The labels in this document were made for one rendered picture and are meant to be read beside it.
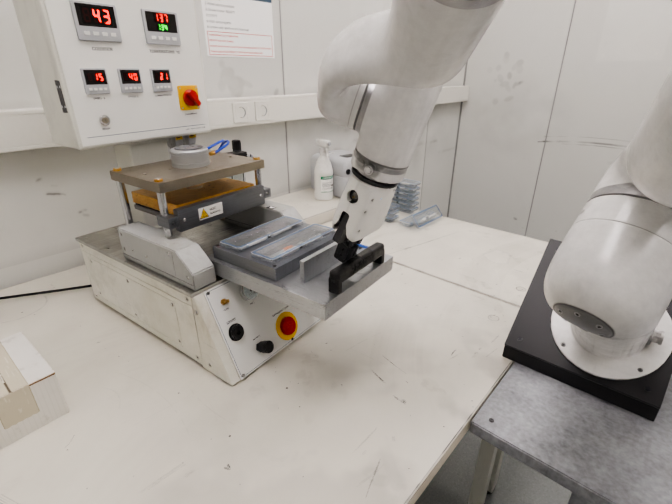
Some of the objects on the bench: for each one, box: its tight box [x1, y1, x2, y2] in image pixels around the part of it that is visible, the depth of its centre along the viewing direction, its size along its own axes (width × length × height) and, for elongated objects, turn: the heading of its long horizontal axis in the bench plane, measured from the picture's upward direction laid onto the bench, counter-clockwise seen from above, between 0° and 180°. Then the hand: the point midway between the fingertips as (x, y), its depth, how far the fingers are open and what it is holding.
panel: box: [203, 280, 321, 380], centre depth 85 cm, size 2×30×19 cm, turn 144°
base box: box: [79, 242, 240, 386], centre depth 99 cm, size 54×38×17 cm
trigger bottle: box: [314, 139, 333, 201], centre depth 167 cm, size 9×8×25 cm
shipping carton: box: [0, 332, 70, 449], centre depth 69 cm, size 19×13×9 cm
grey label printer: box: [311, 150, 353, 198], centre depth 179 cm, size 25×20×17 cm
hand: (346, 251), depth 69 cm, fingers closed, pressing on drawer
